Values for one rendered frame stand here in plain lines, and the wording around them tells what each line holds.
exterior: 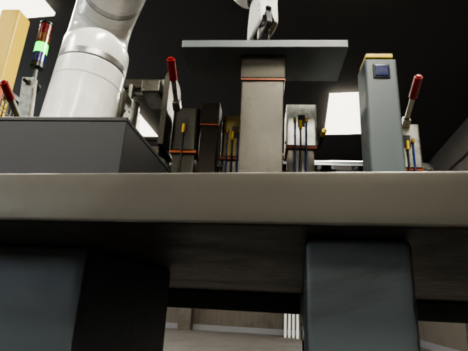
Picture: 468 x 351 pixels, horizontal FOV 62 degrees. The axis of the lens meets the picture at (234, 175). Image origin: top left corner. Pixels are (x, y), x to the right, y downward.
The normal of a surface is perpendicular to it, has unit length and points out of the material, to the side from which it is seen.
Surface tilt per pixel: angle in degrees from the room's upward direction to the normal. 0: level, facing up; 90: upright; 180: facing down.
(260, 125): 90
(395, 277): 90
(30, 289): 90
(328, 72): 180
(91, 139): 90
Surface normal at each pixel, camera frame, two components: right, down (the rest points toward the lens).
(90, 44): 0.28, -0.33
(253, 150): -0.07, -0.32
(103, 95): 0.83, -0.12
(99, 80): 0.69, -0.19
